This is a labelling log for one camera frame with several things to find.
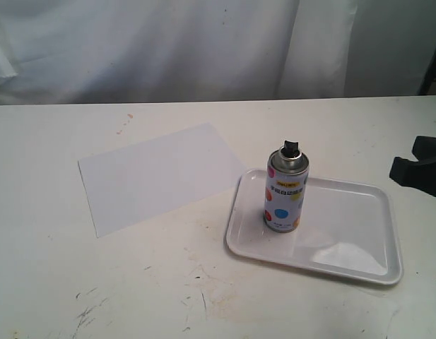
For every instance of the white paper sheet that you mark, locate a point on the white paper sheet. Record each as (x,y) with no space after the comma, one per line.
(140,181)

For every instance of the white backdrop curtain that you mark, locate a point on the white backdrop curtain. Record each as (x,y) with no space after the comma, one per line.
(58,52)

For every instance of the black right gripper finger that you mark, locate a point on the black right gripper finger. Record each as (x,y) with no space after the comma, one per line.
(424,149)
(420,175)

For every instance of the white plastic tray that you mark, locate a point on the white plastic tray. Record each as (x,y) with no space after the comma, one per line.
(346,230)

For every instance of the black stand frame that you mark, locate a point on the black stand frame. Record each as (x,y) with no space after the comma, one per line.
(429,77)

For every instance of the white spray paint can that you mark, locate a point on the white spray paint can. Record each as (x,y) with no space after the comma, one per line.
(287,174)

